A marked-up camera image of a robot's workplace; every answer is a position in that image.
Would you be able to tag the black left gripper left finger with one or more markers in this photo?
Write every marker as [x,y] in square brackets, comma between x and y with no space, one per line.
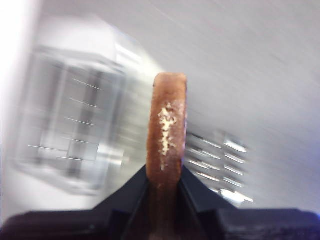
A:
[100,225]

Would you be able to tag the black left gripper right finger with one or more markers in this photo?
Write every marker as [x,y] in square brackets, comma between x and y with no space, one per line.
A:
[237,225]

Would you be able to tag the brown wholegrain bread slice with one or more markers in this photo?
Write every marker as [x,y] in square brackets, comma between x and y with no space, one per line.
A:
[166,112]

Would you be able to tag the steel toast rack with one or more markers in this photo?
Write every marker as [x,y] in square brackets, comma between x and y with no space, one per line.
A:
[220,165]

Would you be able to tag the cream steel toaster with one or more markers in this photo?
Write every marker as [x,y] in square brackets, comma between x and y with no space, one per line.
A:
[70,120]

